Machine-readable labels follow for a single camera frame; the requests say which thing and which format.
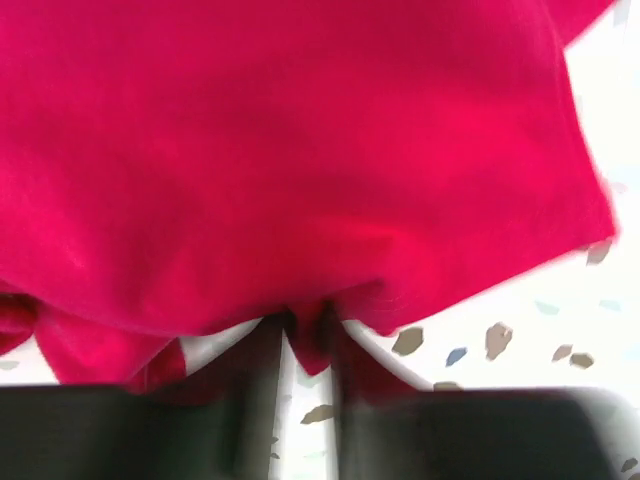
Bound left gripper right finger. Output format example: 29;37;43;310
319;305;639;480

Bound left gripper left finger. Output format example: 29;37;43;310
1;316;284;479

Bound pink t shirt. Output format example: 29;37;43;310
1;1;616;399

